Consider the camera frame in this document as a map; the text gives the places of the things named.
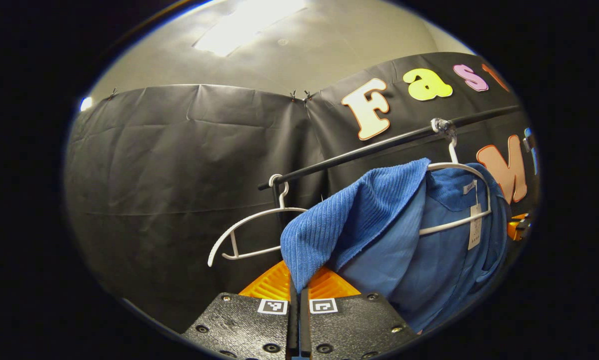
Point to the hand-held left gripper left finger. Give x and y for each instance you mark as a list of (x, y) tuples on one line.
[(249, 330)]

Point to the white hanger with taped hook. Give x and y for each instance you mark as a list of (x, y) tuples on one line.
[(454, 164)]

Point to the white plain hanger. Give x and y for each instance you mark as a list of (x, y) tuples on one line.
[(282, 199)]

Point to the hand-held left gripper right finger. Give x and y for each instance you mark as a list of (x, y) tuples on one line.
[(349, 330)]

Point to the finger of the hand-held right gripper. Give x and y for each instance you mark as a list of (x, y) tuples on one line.
[(514, 227)]

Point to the black backdrop cloth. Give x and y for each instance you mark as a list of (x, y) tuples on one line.
[(179, 150)]

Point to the black binder clip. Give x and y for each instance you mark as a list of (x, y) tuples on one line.
[(307, 95), (293, 95)]

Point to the black clothes rail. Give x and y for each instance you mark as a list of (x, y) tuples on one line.
[(379, 146)]

